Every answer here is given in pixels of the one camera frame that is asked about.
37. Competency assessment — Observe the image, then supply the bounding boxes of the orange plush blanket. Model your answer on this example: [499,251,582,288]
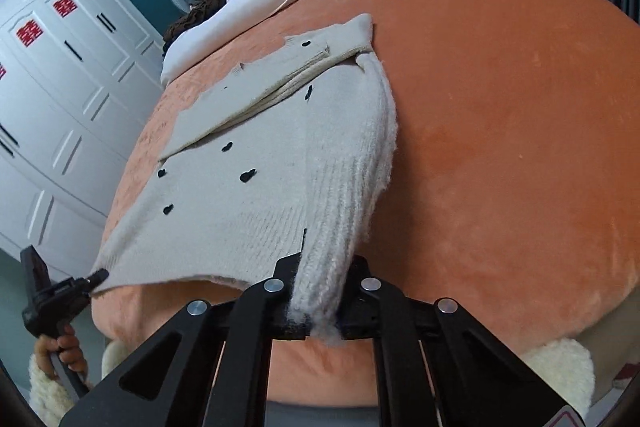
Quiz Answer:
[91,0,640,409]

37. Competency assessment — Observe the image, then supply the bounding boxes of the dark brown cloth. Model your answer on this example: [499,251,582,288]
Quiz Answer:
[162,0,232,56]

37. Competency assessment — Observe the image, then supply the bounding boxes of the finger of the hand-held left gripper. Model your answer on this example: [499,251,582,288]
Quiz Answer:
[82,269,110,294]

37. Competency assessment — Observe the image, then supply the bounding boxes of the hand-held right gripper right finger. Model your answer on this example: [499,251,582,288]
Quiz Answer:
[339,256,587,427]

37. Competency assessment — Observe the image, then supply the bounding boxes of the person's left hand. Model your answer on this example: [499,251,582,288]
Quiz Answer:
[34,324,91,389]

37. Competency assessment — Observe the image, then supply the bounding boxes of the white fluffy cloth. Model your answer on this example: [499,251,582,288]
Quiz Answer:
[102,340,135,380]
[525,338,596,410]

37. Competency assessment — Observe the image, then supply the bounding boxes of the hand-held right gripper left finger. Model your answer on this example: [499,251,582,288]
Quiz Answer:
[59,253,307,427]

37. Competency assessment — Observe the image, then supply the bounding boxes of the white panelled wardrobe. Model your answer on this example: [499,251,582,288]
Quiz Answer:
[0,0,167,269]

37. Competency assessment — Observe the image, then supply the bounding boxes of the beige knit cardigan black buttons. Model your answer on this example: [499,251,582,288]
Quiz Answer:
[90,13,398,342]

